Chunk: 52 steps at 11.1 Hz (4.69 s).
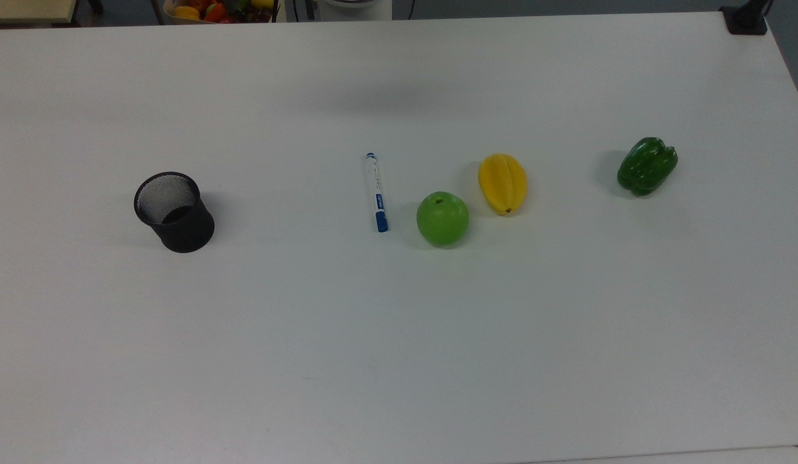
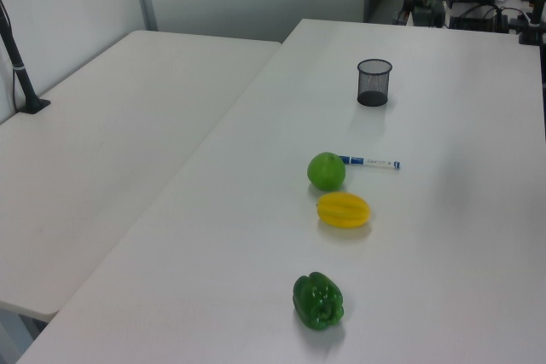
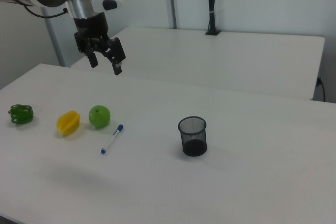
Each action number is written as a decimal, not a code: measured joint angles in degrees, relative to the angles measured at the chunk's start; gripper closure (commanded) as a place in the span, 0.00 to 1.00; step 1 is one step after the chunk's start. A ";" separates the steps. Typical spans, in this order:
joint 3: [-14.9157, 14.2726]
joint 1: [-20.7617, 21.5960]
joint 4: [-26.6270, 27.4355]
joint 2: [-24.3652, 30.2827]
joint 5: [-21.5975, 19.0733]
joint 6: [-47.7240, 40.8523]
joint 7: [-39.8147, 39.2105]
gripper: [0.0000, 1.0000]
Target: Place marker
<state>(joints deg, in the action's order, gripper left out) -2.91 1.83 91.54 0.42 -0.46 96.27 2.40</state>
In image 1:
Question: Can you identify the white blue whiteboard marker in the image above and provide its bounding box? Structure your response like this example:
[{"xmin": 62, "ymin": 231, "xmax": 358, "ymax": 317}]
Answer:
[{"xmin": 365, "ymin": 152, "xmax": 389, "ymax": 233}]

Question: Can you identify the green toy apple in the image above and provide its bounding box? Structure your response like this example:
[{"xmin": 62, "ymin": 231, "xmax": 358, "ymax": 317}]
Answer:
[{"xmin": 416, "ymin": 191, "xmax": 470, "ymax": 247}]

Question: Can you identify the yellow toy starfruit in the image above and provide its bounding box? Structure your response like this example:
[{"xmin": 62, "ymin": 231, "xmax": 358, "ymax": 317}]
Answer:
[{"xmin": 478, "ymin": 153, "xmax": 528, "ymax": 216}]

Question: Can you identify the black mesh pen cup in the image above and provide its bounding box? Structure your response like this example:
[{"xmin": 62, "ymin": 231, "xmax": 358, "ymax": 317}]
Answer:
[{"xmin": 133, "ymin": 171, "xmax": 215, "ymax": 253}]

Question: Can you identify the green toy bell pepper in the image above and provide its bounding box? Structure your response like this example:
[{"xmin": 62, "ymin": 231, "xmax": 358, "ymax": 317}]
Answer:
[{"xmin": 617, "ymin": 137, "xmax": 679, "ymax": 197}]

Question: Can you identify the basket of toy fruit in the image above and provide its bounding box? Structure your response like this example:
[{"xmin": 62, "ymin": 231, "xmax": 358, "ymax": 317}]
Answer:
[{"xmin": 163, "ymin": 0, "xmax": 281, "ymax": 25}]

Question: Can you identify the light wooden side table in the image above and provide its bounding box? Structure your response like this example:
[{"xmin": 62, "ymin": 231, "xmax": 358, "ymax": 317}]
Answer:
[{"xmin": 0, "ymin": 0, "xmax": 79, "ymax": 26}]

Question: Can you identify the black table clamp mount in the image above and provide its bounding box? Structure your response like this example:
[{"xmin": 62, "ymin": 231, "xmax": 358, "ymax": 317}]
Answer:
[{"xmin": 720, "ymin": 0, "xmax": 772, "ymax": 35}]

